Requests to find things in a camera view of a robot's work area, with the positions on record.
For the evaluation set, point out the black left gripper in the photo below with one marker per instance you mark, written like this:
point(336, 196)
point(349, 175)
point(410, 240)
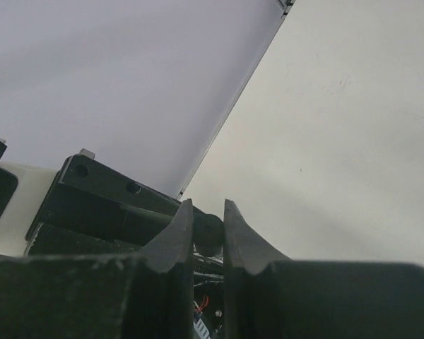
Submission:
point(91, 199)

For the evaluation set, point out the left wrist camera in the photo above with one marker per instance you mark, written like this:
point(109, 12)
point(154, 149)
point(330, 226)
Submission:
point(22, 190)

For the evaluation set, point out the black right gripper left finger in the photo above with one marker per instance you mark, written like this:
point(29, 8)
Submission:
point(144, 294)

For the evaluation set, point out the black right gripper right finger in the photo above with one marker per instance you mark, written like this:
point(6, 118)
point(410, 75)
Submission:
point(269, 295)

